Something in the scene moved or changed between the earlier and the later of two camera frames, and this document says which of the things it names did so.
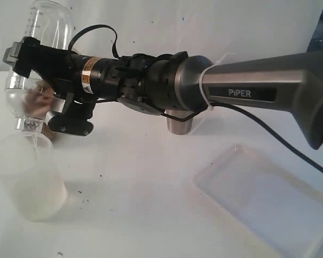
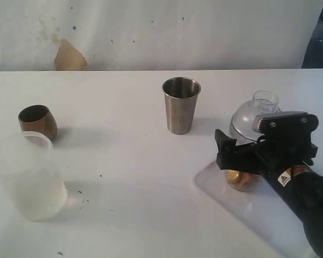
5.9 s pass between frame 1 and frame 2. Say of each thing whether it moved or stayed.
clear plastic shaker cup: moved
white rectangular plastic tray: stayed
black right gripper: moved
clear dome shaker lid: moved
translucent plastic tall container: stayed
